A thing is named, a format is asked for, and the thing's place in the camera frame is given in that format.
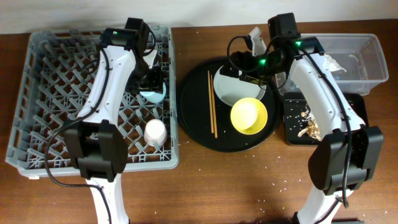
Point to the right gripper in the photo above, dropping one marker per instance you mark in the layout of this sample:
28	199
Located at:
239	56

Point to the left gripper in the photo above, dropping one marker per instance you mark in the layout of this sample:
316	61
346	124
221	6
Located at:
155	82

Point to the blue plastic cup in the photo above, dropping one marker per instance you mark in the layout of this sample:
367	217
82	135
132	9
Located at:
155	97

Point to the grey plate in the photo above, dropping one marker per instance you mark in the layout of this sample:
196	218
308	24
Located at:
230	90

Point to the yellow bowl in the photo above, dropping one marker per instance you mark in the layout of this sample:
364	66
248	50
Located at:
249	116

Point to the pink plastic cup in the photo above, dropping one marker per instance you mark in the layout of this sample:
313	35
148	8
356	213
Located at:
155	133

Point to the white napkin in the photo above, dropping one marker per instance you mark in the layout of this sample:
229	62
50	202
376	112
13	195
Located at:
332	65

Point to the wooden chopstick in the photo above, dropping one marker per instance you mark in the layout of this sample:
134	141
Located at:
214	106
210	103

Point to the food scraps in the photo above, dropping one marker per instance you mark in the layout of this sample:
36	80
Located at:
311	129

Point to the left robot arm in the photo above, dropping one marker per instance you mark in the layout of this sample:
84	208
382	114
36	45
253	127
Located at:
94	143

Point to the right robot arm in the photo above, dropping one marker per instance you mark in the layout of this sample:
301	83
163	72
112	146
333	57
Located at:
348	151

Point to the grey dishwasher rack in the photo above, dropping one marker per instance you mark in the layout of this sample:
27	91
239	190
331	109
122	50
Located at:
55	84

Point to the black rectangular tray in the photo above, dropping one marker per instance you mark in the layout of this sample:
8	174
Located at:
297	114

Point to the round black tray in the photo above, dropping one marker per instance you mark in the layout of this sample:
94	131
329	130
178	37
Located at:
193	111

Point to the clear plastic bin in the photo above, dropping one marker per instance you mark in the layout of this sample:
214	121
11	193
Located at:
361	55

